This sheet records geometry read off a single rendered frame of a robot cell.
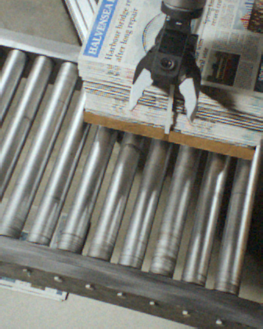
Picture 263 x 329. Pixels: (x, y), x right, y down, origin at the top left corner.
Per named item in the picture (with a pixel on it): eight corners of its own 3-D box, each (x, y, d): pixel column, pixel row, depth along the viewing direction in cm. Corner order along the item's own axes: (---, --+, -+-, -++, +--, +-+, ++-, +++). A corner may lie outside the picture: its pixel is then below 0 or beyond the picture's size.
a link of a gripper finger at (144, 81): (137, 100, 117) (165, 65, 112) (131, 113, 112) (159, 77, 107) (124, 91, 117) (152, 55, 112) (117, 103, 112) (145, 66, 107)
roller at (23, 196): (84, 73, 148) (82, 60, 144) (17, 251, 127) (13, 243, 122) (63, 68, 149) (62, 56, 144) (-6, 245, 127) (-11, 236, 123)
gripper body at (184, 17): (194, 65, 113) (208, 0, 107) (187, 83, 106) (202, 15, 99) (154, 57, 114) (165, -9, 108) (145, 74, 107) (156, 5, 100)
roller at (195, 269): (238, 107, 144) (246, 96, 140) (199, 299, 123) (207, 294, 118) (218, 100, 144) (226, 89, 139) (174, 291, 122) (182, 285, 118)
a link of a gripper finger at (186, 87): (209, 109, 115) (196, 63, 111) (205, 123, 110) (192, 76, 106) (193, 112, 116) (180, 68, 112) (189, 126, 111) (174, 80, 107)
